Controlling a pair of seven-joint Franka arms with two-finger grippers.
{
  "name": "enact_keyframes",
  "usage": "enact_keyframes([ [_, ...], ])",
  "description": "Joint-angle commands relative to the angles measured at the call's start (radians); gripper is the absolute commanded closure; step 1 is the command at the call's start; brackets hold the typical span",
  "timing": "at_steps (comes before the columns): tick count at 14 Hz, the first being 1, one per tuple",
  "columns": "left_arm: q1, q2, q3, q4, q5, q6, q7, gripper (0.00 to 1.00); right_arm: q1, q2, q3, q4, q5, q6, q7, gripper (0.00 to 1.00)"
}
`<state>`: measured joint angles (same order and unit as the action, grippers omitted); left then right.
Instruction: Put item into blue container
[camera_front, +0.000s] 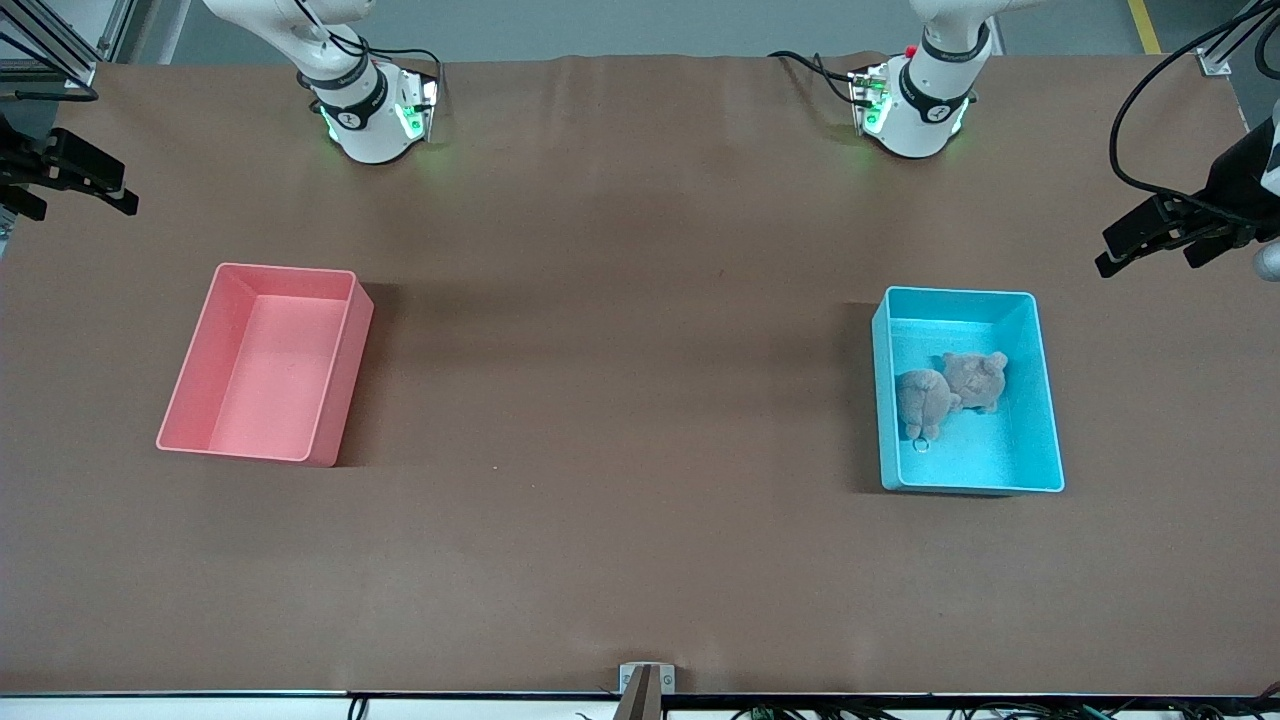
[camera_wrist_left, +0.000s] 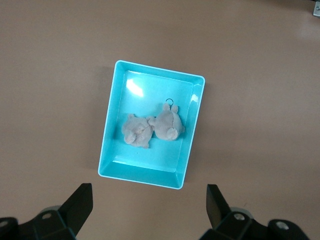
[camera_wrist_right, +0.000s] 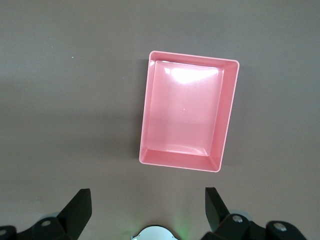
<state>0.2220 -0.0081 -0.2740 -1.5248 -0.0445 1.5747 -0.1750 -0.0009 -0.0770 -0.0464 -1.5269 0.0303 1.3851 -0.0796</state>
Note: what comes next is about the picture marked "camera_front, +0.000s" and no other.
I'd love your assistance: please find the grey plush toy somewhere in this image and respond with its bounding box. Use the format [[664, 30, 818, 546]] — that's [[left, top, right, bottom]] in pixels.
[[940, 350, 1010, 414], [895, 368, 963, 451]]

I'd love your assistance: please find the blue plastic box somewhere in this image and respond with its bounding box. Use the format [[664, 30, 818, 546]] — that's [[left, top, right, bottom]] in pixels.
[[871, 286, 1066, 495]]

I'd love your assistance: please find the pink plastic box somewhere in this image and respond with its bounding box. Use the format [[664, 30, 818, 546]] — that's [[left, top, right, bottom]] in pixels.
[[157, 263, 375, 468]]

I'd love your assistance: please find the brown table cover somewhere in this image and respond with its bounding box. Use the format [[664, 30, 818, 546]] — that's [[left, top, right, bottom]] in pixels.
[[0, 52, 1280, 696]]

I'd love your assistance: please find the silver aluminium frame profile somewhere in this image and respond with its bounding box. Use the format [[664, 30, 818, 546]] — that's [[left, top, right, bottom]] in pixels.
[[1195, 0, 1280, 76], [0, 0, 138, 89]]

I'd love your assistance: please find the grey metal bracket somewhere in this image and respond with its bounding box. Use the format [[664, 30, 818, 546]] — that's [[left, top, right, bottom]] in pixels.
[[618, 662, 677, 695]]

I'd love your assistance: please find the brown post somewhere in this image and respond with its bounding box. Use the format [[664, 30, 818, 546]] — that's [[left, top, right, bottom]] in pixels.
[[612, 666, 663, 720]]

